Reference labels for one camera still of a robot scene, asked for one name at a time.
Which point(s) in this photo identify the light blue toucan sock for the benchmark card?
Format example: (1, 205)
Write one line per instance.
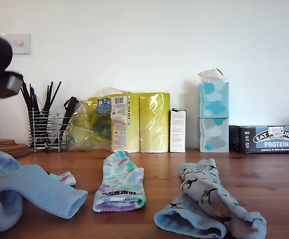
(158, 219)
(209, 189)

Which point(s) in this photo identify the tie-dye sock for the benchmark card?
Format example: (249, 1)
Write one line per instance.
(119, 179)
(0, 161)

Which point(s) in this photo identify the plain light blue sock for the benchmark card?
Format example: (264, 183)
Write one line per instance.
(5, 216)
(34, 184)

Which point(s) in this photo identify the white tissue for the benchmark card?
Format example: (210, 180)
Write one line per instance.
(210, 74)

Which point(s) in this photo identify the blue cloud tissue box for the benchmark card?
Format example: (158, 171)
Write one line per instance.
(213, 99)

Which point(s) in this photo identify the black Eat Natural box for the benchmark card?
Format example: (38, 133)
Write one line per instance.
(243, 139)

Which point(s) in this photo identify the grey cloud tissue box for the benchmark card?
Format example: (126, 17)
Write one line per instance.
(213, 137)

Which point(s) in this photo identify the white carton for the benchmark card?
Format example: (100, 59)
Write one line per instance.
(177, 132)

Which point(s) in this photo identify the yellow kitchen roll pack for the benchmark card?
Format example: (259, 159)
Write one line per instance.
(151, 124)

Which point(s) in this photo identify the clear bag with green contents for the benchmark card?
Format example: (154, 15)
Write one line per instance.
(79, 129)

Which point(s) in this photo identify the black chopstick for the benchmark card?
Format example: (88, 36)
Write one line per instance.
(50, 86)
(29, 95)
(27, 99)
(56, 89)
(31, 89)

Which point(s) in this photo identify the white wall switch plate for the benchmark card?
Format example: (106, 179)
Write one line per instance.
(22, 44)

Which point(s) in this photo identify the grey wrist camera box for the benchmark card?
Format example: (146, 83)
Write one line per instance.
(12, 82)

